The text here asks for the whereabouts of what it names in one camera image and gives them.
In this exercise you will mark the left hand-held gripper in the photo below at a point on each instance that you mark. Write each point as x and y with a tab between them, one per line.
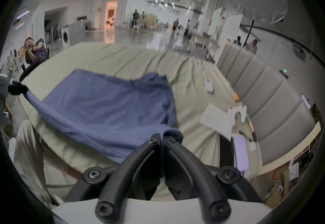
3	101

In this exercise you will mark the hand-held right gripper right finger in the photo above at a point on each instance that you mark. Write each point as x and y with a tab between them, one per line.
193	174

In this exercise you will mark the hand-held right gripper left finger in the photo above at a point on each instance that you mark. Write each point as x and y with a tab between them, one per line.
121	179

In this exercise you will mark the blue garment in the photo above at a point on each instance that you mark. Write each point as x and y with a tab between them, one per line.
106	106

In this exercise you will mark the black flat case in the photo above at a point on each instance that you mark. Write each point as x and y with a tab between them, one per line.
226	150

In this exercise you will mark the phone with purple screen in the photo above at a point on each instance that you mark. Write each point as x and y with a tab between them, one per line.
241	153

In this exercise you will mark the white paper sheet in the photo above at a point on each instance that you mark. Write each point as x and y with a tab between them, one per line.
214	117

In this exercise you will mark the small white charger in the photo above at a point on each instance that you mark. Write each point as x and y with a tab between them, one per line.
252	146

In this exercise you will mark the white hand controller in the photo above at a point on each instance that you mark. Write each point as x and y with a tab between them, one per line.
238	113

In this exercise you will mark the white washing machine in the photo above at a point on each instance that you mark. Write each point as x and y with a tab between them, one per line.
72	35

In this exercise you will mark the brown carton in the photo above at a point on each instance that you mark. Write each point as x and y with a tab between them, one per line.
276	187

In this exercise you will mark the small orange item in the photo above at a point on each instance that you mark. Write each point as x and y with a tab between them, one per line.
236	97

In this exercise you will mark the small white card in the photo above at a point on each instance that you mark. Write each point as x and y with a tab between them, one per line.
209	85

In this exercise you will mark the grey padded headboard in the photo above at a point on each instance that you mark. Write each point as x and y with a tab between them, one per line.
269	96

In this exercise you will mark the bed with beige sheet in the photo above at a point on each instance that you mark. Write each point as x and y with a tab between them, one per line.
152	62

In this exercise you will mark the white table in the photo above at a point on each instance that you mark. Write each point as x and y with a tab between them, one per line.
203	40

